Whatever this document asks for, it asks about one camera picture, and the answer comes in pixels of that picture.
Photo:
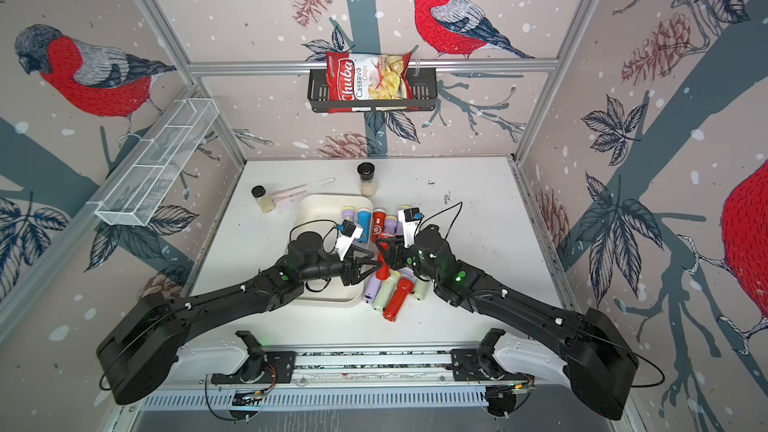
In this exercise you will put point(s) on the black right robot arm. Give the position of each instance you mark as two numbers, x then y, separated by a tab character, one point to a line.
599	367

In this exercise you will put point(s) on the green flashlight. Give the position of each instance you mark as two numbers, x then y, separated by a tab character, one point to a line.
421	288
386	291

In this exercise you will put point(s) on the purple flashlight beside red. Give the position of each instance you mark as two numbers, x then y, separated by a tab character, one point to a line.
390	225

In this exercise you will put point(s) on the white rectangular storage tray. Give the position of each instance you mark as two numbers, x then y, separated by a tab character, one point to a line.
316	213

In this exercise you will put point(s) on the white wire mesh shelf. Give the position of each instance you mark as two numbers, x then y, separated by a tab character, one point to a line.
141	190

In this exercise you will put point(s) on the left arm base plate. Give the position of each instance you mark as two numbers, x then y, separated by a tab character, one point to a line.
266	368

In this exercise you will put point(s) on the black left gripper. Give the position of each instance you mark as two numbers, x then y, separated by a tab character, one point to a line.
352	266

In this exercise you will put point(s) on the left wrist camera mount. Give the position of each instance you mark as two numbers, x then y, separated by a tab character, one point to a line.
348	233

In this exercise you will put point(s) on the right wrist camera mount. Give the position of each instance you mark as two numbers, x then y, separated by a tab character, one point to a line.
408	225

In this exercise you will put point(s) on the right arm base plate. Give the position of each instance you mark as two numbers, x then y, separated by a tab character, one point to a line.
474	365

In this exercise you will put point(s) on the blue flashlight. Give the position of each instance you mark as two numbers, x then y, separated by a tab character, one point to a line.
364	220

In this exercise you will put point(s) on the black cap spice grinder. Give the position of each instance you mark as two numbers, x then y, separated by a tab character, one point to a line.
366	173

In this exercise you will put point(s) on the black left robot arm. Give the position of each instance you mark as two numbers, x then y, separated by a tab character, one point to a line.
137	355

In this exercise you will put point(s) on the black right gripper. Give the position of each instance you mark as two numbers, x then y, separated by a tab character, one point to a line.
396	251

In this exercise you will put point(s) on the black wall basket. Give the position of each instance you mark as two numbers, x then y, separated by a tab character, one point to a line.
423	85

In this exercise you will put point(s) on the red flashlight with white logo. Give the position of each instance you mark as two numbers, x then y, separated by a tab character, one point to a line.
378	223

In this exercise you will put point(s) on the purple flashlight lying across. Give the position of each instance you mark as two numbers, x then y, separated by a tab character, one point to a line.
408	273

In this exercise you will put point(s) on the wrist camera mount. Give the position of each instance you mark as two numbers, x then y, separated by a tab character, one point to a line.
348	233
408	225

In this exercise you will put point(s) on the small black cap jar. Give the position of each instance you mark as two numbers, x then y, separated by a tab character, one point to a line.
263	200

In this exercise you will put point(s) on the green flashlight lower left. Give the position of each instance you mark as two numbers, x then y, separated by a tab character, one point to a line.
386	291

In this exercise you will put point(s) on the green flashlight lower right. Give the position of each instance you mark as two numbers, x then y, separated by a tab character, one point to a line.
421	288

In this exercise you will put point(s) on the red cassava chips bag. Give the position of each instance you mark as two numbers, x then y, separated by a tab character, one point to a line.
365	77

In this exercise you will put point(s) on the tall purple flashlight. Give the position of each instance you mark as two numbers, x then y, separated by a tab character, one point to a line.
400	212

